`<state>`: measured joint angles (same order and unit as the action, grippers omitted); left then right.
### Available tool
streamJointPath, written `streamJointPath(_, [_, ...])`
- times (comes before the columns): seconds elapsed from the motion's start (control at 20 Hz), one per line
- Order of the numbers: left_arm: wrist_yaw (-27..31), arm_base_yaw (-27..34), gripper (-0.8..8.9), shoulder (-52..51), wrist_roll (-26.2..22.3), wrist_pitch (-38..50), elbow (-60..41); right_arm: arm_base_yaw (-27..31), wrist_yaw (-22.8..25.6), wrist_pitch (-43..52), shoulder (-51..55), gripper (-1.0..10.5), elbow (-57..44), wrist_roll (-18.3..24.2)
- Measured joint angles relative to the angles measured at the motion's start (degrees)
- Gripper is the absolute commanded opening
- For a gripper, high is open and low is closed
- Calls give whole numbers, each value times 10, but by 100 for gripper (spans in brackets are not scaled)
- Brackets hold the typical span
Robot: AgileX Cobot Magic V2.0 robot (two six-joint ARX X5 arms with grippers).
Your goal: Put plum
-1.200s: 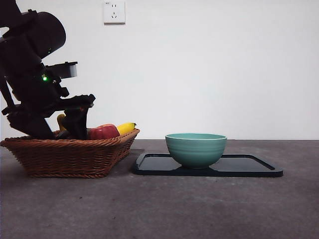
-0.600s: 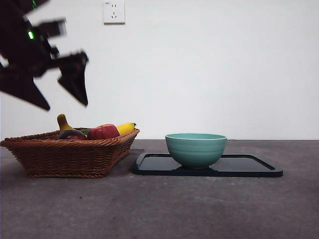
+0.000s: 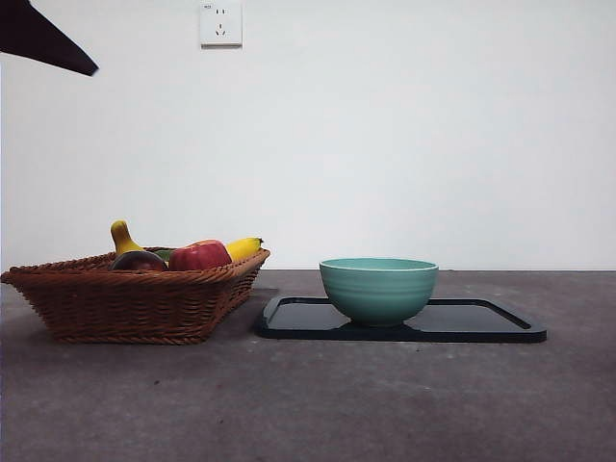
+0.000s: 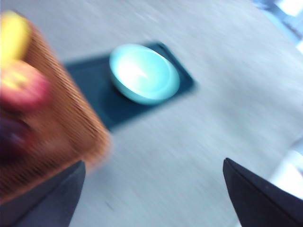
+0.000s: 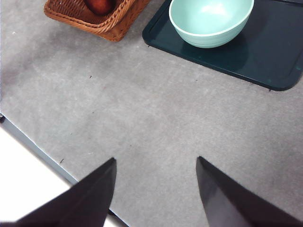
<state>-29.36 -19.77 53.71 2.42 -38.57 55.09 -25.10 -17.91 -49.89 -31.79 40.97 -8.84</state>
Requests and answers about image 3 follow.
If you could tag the dark purple plum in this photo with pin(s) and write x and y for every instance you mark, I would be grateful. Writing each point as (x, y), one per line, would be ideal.
(137, 262)

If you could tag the black rectangular tray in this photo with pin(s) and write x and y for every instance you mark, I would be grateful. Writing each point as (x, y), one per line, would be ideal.
(298, 320)

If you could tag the green fruit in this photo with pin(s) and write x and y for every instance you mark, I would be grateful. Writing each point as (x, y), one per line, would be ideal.
(163, 253)

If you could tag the red apple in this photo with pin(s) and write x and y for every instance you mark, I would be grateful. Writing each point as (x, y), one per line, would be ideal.
(199, 255)

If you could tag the teal ribbed bowl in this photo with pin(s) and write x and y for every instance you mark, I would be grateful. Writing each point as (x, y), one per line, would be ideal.
(380, 293)

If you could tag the white wall power socket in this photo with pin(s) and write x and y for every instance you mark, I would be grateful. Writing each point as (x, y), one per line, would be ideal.
(221, 24)

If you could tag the brown wicker basket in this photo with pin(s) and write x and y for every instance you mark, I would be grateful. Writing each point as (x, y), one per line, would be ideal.
(130, 308)

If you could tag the yellow banana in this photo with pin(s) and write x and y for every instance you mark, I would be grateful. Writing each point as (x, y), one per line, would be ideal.
(120, 240)

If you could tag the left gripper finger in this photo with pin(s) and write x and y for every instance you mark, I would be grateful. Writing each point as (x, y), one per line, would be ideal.
(33, 33)

